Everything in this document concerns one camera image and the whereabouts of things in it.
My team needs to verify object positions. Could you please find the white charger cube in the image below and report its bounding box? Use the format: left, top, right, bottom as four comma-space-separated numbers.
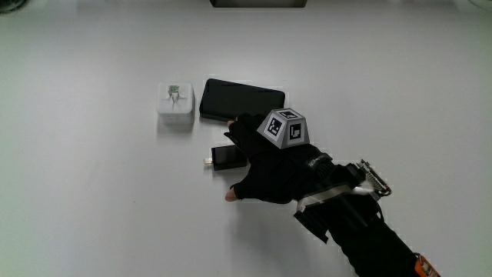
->
156, 82, 196, 125

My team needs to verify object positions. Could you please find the dark round object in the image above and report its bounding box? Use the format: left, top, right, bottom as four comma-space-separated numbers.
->
0, 0, 28, 15

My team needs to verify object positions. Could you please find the black smartphone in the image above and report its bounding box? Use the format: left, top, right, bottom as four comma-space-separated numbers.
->
198, 78, 287, 123

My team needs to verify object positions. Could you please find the person's right hand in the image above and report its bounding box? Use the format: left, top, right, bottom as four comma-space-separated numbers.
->
224, 108, 336, 205

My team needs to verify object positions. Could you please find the dark rectangular stand base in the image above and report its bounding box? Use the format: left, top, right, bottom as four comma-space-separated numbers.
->
208, 0, 309, 9

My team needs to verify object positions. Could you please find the small black charger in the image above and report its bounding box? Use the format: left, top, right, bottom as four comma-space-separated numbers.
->
203, 144, 249, 172

